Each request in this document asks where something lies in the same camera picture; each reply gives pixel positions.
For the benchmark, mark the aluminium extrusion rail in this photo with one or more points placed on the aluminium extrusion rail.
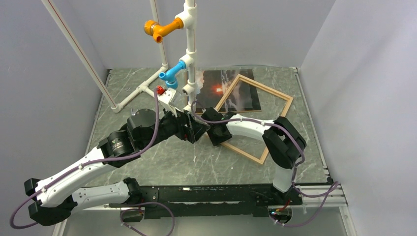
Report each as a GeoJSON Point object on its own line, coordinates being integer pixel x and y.
{"type": "Point", "coordinates": [317, 193]}

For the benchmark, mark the orange plastic faucet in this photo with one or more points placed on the orange plastic faucet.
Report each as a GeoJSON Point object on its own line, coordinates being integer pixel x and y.
{"type": "Point", "coordinates": [158, 32]}

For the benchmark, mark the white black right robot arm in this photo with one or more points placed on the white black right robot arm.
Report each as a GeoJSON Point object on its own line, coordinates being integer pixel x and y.
{"type": "Point", "coordinates": [283, 142]}

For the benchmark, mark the light wooden picture frame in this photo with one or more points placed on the light wooden picture frame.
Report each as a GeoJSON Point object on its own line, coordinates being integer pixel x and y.
{"type": "Point", "coordinates": [240, 78]}

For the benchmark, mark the sunset landscape photo print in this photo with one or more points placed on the sunset landscape photo print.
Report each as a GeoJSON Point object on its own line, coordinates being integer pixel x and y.
{"type": "Point", "coordinates": [213, 84]}

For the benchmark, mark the white PVC pipe stand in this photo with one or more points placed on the white PVC pipe stand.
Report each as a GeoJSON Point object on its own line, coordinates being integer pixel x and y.
{"type": "Point", "coordinates": [120, 42]}

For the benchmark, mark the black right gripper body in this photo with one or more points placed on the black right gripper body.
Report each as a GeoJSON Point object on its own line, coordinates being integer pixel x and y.
{"type": "Point", "coordinates": [215, 138]}

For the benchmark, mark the silver metal wrench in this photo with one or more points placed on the silver metal wrench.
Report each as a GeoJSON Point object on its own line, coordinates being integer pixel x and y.
{"type": "Point", "coordinates": [133, 111]}

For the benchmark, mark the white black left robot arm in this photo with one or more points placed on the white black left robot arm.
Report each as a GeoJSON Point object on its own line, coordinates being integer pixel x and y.
{"type": "Point", "coordinates": [57, 197]}

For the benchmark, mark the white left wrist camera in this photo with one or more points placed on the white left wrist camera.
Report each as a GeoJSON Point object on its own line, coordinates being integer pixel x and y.
{"type": "Point", "coordinates": [167, 98]}

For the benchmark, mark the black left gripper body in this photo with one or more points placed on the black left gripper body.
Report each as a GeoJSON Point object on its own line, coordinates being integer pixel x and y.
{"type": "Point", "coordinates": [184, 132]}

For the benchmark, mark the blue plastic faucet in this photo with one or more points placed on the blue plastic faucet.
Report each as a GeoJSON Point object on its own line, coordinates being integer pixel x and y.
{"type": "Point", "coordinates": [169, 77]}

